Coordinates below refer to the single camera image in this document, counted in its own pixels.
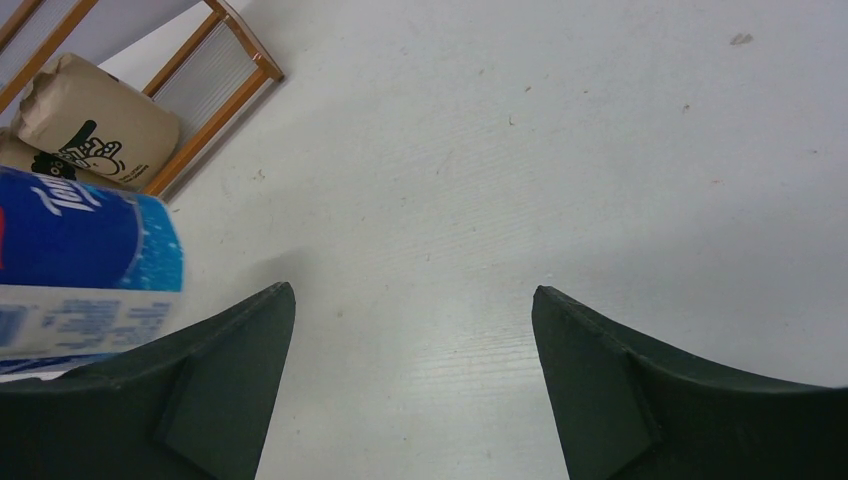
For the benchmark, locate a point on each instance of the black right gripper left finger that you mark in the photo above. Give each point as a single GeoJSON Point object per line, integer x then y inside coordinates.
{"type": "Point", "coordinates": [195, 404]}

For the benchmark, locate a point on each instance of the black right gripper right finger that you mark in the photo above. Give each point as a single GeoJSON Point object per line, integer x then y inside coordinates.
{"type": "Point", "coordinates": [629, 406]}

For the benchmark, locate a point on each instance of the blue toilet roll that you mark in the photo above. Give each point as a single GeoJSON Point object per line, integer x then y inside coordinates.
{"type": "Point", "coordinates": [86, 272]}

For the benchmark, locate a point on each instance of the brown roll with cartoon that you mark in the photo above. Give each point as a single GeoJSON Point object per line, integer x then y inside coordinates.
{"type": "Point", "coordinates": [80, 113]}

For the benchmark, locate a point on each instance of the orange wooden tiered shelf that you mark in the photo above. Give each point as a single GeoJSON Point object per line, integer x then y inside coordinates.
{"type": "Point", "coordinates": [219, 68]}

